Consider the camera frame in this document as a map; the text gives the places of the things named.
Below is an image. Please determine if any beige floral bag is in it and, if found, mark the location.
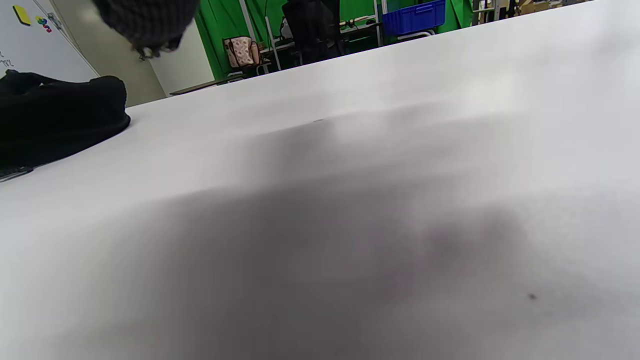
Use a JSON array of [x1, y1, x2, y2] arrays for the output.
[[223, 36, 262, 69]]

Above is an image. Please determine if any green backdrop cloth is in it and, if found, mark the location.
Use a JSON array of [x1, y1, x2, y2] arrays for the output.
[[195, 0, 474, 81]]

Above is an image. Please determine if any whiteboard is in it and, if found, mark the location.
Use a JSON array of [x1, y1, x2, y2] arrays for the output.
[[0, 0, 101, 84]]

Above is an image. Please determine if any person's right hand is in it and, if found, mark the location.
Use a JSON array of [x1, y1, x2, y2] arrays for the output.
[[92, 0, 201, 60]]

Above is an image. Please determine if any blue plastic crate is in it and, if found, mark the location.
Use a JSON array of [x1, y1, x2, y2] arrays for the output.
[[381, 0, 447, 37]]

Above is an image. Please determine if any black mesh office chair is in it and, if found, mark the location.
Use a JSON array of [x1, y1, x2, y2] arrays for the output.
[[281, 0, 347, 66]]

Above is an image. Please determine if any white metal cart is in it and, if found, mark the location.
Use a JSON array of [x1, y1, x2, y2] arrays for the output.
[[372, 0, 437, 48]]

